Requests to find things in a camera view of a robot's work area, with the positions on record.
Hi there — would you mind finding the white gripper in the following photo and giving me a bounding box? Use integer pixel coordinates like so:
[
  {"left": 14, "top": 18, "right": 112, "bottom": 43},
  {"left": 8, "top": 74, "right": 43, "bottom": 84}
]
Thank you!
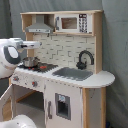
[{"left": 20, "top": 41, "right": 42, "bottom": 49}]

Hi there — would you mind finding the white toy microwave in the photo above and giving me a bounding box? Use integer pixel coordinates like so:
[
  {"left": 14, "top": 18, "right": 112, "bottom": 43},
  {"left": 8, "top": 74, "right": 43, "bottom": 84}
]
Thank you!
[{"left": 55, "top": 14, "right": 92, "bottom": 33}]

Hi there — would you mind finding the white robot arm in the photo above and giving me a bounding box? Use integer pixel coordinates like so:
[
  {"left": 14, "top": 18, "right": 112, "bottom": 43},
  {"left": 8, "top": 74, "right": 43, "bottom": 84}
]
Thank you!
[{"left": 0, "top": 38, "right": 41, "bottom": 128}]

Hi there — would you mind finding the wooden toy kitchen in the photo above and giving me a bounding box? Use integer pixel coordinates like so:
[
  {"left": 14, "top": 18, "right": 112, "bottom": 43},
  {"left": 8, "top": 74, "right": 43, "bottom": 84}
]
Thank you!
[{"left": 6, "top": 9, "right": 116, "bottom": 128}]

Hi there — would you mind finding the small metal pot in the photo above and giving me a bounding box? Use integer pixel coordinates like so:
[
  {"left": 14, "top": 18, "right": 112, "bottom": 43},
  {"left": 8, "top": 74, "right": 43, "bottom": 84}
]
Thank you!
[{"left": 23, "top": 57, "right": 39, "bottom": 67}]

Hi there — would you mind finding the grey range hood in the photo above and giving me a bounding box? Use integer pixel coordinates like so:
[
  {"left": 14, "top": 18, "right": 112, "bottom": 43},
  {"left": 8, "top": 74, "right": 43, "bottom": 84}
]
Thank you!
[{"left": 25, "top": 15, "right": 54, "bottom": 34}]

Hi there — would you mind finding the black toy stovetop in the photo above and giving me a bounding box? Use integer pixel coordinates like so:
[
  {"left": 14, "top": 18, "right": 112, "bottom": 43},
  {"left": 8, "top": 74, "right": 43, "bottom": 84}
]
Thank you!
[{"left": 19, "top": 62, "right": 56, "bottom": 72}]

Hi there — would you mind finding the left red stove knob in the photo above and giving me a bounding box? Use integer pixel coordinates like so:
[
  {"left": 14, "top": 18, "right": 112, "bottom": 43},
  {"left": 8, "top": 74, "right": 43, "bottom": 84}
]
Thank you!
[{"left": 13, "top": 76, "right": 19, "bottom": 81}]

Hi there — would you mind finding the red stove knob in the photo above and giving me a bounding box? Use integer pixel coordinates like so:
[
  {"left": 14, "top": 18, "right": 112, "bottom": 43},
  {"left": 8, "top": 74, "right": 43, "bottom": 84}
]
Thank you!
[
  {"left": 32, "top": 81, "right": 38, "bottom": 87},
  {"left": 13, "top": 76, "right": 19, "bottom": 81}
]

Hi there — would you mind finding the right red stove knob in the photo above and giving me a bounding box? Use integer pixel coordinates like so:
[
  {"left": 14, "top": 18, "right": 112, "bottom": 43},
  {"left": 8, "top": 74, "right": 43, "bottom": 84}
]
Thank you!
[{"left": 32, "top": 81, "right": 38, "bottom": 87}]

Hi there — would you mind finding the grey toy sink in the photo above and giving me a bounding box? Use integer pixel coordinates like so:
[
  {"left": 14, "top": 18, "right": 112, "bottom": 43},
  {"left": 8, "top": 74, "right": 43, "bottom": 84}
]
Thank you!
[{"left": 53, "top": 67, "right": 92, "bottom": 81}]

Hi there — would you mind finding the black toy faucet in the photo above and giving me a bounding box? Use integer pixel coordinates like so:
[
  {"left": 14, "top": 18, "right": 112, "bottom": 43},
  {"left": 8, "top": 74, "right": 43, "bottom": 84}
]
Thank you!
[{"left": 76, "top": 50, "right": 94, "bottom": 70}]

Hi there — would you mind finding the white oven door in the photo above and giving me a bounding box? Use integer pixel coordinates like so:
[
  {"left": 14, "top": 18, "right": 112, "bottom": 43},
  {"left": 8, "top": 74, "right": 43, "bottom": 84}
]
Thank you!
[{"left": 0, "top": 86, "right": 12, "bottom": 121}]

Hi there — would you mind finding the white cabinet door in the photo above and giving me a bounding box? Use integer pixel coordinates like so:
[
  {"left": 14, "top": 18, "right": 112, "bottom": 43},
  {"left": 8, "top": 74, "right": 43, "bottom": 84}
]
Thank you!
[{"left": 44, "top": 81, "right": 82, "bottom": 128}]

